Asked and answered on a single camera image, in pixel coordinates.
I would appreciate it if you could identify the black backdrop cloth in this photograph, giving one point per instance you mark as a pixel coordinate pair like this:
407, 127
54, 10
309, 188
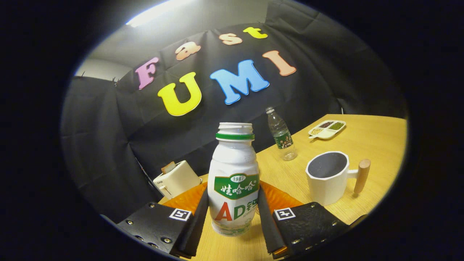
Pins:
108, 145

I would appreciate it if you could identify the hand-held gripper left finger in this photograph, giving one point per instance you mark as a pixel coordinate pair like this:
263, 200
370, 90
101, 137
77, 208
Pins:
197, 228

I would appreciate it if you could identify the bright ceiling light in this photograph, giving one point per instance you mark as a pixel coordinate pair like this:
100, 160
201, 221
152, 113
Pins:
156, 12

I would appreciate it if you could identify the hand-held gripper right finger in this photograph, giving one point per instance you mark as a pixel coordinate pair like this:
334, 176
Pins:
268, 228

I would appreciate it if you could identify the wooden table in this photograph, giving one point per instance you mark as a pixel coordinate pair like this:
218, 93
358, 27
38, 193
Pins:
377, 152

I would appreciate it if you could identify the white divided dish of beans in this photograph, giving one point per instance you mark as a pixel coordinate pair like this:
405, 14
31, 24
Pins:
326, 129

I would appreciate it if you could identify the white juice bottle green label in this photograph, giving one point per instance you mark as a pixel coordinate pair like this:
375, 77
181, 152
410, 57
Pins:
233, 163

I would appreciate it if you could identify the bread slice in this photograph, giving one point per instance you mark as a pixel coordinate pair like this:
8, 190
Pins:
169, 167

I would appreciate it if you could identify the clear plastic water bottle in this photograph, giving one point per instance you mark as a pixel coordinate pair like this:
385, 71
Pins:
283, 139

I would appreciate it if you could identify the cream toaster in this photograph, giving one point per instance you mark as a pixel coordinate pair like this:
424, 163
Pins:
177, 180

